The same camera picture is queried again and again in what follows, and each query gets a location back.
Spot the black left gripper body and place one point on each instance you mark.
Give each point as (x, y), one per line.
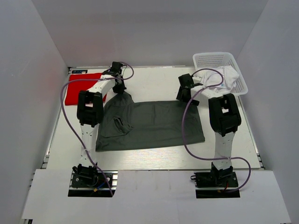
(119, 88)

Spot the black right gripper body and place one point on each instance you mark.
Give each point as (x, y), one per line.
(183, 94)

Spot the dark grey t-shirt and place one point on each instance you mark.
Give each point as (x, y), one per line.
(128, 125)

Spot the white t-shirt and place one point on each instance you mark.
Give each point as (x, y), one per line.
(224, 79)

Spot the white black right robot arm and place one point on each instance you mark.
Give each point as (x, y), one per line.
(223, 114)

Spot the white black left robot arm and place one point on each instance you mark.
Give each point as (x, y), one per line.
(90, 109)

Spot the red folded t-shirt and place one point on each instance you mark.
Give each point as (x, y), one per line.
(86, 82)

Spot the blue label sticker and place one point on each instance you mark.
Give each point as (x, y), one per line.
(79, 71)

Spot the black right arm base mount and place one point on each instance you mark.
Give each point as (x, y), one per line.
(216, 184)

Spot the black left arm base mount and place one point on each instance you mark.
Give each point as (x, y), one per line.
(90, 182)

